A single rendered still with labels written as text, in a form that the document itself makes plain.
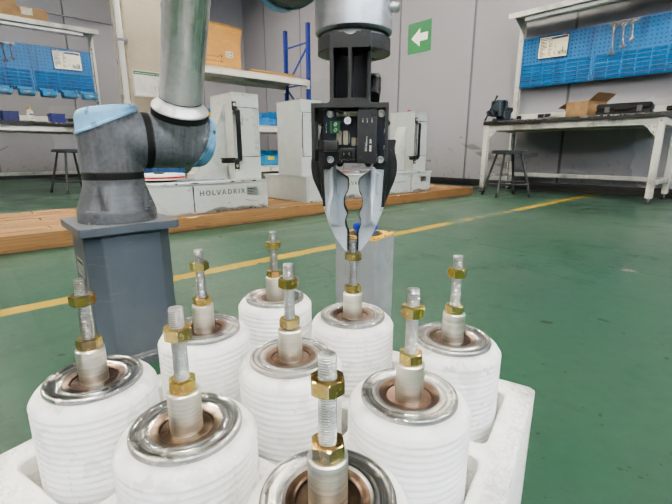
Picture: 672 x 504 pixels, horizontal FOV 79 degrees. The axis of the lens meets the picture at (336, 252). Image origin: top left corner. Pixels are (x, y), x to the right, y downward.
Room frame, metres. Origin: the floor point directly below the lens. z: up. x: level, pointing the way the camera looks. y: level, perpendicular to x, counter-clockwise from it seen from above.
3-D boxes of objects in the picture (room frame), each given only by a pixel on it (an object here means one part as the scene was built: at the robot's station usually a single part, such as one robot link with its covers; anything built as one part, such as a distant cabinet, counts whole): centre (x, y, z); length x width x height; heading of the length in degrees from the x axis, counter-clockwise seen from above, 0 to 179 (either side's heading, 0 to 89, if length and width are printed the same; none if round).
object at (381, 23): (0.44, -0.02, 0.56); 0.08 x 0.08 x 0.05
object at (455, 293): (0.39, -0.12, 0.30); 0.01 x 0.01 x 0.08
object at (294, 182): (3.68, -0.16, 0.45); 1.51 x 0.57 x 0.74; 132
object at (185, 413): (0.25, 0.10, 0.26); 0.02 x 0.02 x 0.03
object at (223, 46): (5.65, 1.61, 1.70); 0.72 x 0.58 x 0.50; 135
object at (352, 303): (0.45, -0.02, 0.26); 0.02 x 0.02 x 0.03
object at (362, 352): (0.45, -0.02, 0.16); 0.10 x 0.10 x 0.18
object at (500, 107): (4.56, -1.73, 0.87); 0.41 x 0.17 x 0.25; 132
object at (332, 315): (0.45, -0.02, 0.25); 0.08 x 0.08 x 0.01
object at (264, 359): (0.35, 0.04, 0.25); 0.08 x 0.08 x 0.01
